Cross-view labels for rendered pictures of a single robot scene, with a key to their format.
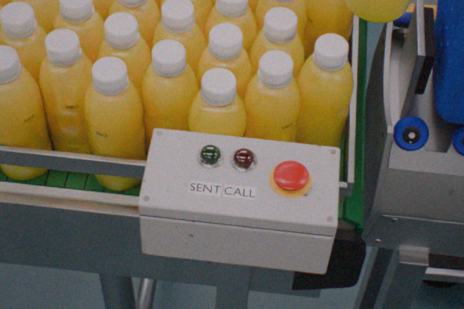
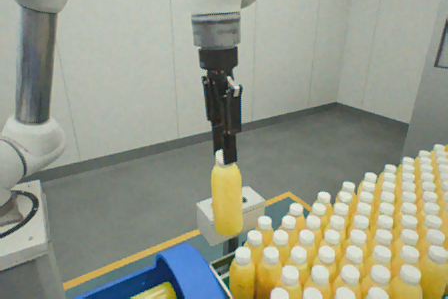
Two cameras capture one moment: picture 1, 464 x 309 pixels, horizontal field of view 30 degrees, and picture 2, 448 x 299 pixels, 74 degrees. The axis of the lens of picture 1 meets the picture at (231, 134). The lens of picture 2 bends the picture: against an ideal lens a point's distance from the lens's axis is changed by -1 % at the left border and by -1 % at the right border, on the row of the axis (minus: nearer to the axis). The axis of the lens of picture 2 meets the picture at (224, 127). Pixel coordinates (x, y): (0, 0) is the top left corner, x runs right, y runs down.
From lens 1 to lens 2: 1.27 m
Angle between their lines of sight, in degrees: 100
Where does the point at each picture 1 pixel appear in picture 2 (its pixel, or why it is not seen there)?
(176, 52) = (286, 220)
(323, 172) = (209, 212)
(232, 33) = (279, 236)
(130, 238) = not seen: hidden behind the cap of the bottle
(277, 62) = (254, 235)
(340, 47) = (239, 253)
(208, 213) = not seen: hidden behind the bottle
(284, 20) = (269, 251)
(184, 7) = (305, 235)
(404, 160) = not seen: outside the picture
